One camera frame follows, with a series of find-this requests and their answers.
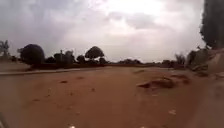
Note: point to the flat-topped dark tree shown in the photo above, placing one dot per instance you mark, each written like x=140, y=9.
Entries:
x=94, y=52

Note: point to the red-brown dirt ground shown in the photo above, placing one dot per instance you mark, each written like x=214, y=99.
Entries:
x=100, y=100

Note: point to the row of dark bushes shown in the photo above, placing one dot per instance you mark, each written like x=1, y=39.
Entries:
x=66, y=60

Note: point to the earth mound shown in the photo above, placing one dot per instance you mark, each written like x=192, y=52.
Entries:
x=160, y=82

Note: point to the pale kerb strip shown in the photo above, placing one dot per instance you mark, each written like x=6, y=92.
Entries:
x=40, y=71

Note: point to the round dark tree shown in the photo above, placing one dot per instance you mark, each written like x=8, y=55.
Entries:
x=32, y=54

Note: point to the earth bank with bushes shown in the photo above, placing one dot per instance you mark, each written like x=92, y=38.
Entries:
x=203, y=60

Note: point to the palm tree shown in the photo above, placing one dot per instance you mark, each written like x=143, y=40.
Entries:
x=4, y=47

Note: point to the tall dark tree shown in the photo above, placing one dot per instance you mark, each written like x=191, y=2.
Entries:
x=214, y=23

